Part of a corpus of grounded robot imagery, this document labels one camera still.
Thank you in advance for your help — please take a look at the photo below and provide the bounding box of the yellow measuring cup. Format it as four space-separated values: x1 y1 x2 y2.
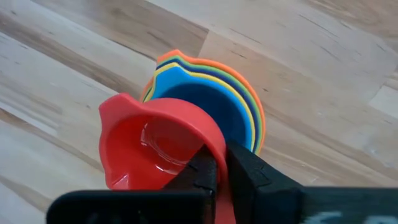
143 62 257 153

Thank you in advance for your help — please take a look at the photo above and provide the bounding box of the red measuring cup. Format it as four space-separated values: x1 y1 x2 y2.
98 92 237 224

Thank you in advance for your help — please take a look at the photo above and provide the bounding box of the green measuring cup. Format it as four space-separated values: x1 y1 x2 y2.
141 54 264 155

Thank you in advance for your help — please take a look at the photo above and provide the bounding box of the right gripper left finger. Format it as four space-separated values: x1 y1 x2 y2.
46 144 218 224

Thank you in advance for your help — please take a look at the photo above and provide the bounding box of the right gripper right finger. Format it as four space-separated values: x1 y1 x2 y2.
226 141 398 224

